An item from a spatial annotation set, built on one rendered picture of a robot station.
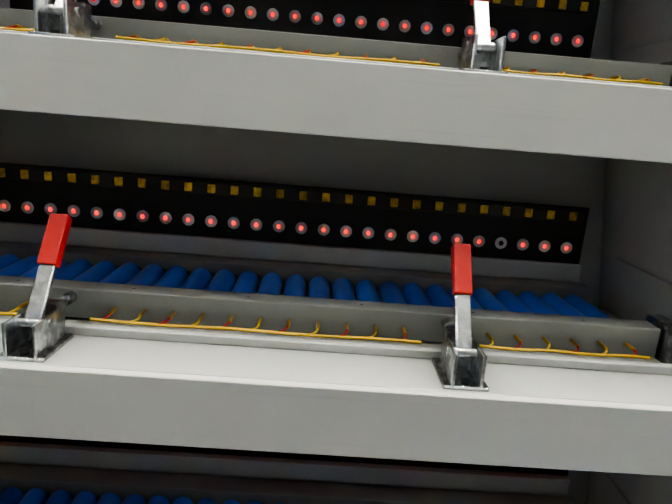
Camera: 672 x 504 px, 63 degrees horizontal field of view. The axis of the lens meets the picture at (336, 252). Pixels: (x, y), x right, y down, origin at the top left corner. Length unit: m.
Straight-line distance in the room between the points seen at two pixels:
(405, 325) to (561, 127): 0.17
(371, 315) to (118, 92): 0.22
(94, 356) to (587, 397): 0.30
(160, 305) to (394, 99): 0.21
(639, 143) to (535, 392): 0.17
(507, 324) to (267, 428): 0.19
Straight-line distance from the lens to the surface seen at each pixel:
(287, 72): 0.35
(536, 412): 0.36
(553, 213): 0.53
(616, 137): 0.39
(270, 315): 0.39
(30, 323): 0.38
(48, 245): 0.39
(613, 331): 0.45
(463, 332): 0.36
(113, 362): 0.36
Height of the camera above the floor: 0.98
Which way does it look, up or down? 2 degrees up
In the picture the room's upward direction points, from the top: 4 degrees clockwise
